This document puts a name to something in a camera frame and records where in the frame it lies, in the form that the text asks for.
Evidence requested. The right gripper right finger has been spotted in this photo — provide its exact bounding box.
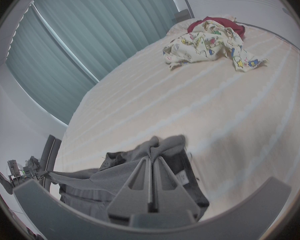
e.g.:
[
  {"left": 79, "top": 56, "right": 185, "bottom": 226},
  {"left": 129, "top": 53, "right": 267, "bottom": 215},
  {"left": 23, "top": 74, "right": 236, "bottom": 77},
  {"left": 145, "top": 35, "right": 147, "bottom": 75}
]
[{"left": 152, "top": 156, "right": 200, "bottom": 221}]

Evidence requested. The black T-shirt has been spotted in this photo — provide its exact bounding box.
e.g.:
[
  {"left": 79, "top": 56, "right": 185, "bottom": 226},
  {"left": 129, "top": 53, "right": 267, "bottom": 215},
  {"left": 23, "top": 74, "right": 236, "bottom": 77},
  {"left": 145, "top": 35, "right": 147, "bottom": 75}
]
[{"left": 44, "top": 134, "right": 210, "bottom": 222}]

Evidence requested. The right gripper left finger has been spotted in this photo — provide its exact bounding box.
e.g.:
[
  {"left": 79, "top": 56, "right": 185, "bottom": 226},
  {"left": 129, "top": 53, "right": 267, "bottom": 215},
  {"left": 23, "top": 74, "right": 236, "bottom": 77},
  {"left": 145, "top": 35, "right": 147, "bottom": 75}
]
[{"left": 107, "top": 156, "right": 150, "bottom": 221}]

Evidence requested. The white printed pyjama top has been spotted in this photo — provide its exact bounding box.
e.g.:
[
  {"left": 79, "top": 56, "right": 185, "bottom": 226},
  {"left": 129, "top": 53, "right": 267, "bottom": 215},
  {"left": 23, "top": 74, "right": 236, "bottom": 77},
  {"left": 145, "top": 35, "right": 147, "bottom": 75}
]
[{"left": 162, "top": 20, "right": 269, "bottom": 72}]

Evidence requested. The grey bedside table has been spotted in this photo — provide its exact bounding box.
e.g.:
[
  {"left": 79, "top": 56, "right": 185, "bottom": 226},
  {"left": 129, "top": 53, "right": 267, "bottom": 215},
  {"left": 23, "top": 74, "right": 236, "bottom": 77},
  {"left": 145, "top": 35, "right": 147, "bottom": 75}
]
[{"left": 174, "top": 8, "right": 190, "bottom": 23}]

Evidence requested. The bed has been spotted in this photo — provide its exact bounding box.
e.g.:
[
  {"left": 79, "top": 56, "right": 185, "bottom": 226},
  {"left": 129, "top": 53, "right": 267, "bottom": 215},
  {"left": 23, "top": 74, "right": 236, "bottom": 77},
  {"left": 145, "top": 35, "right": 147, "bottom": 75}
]
[{"left": 54, "top": 0, "right": 300, "bottom": 222}]

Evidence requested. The blue-green curtain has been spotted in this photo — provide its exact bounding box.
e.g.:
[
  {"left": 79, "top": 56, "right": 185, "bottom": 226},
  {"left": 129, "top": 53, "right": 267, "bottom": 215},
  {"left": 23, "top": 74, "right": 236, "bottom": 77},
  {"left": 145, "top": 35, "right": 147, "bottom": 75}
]
[
  {"left": 31, "top": 0, "right": 180, "bottom": 83},
  {"left": 5, "top": 9, "right": 100, "bottom": 124}
]

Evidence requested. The dark red garment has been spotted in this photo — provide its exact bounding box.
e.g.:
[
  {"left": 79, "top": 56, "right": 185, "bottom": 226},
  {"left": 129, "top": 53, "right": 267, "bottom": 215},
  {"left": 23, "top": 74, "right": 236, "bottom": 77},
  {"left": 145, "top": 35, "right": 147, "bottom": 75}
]
[{"left": 187, "top": 16, "right": 246, "bottom": 38}]

